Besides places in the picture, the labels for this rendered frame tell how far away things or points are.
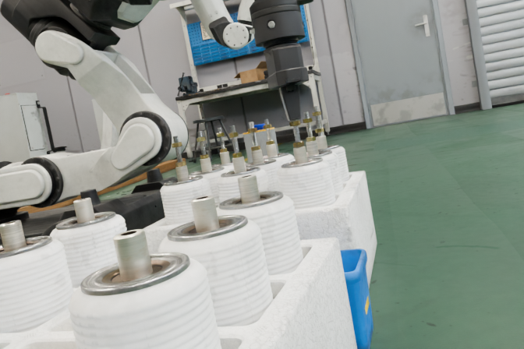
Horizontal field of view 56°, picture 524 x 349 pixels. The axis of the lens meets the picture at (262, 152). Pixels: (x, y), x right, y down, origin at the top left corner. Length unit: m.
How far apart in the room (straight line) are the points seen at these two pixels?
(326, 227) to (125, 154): 0.64
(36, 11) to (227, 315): 1.17
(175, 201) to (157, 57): 5.78
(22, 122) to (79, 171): 2.17
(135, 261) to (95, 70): 1.03
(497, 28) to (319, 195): 5.33
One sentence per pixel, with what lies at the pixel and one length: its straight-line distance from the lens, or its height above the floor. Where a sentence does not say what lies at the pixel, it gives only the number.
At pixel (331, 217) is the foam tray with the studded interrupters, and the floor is 0.17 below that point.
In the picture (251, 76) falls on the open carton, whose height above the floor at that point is 0.84.
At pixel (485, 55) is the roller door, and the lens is 6.03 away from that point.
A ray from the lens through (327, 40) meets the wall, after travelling 6.06.
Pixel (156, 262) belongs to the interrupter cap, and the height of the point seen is 0.25.
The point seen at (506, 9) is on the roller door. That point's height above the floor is 1.03.
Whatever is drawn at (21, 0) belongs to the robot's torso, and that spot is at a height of 0.77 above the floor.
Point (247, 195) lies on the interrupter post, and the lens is 0.56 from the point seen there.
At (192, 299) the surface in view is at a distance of 0.34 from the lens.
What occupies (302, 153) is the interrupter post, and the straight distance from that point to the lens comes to 0.87.
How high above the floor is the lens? 0.34
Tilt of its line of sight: 4 degrees down
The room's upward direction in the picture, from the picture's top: 10 degrees counter-clockwise
